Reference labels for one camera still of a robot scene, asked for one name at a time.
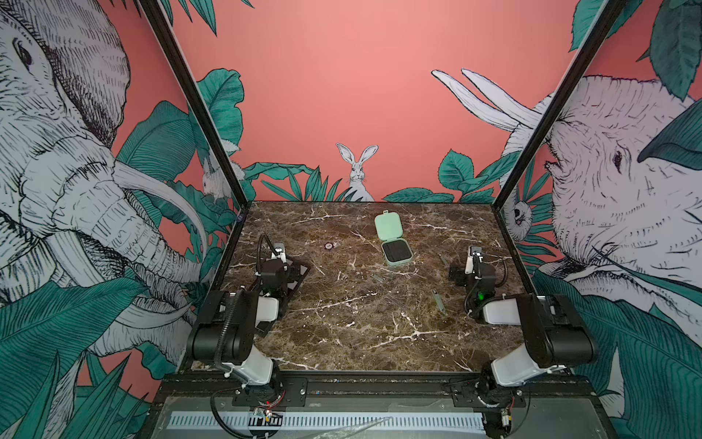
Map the mint green nail clipper case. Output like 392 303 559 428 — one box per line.
374 210 413 266

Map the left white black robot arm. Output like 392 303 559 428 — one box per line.
186 258 291 386

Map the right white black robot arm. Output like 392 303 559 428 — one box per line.
448 263 599 395

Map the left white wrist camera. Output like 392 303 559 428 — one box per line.
272 243 287 263

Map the black front mounting rail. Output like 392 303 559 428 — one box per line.
154 371 595 411

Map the white slotted cable duct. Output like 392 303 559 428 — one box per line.
165 410 488 433

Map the left black frame post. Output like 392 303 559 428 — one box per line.
139 0 250 210

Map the black frame post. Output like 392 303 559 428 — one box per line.
492 0 627 213
139 0 250 210

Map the right black frame post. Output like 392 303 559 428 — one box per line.
492 0 627 213

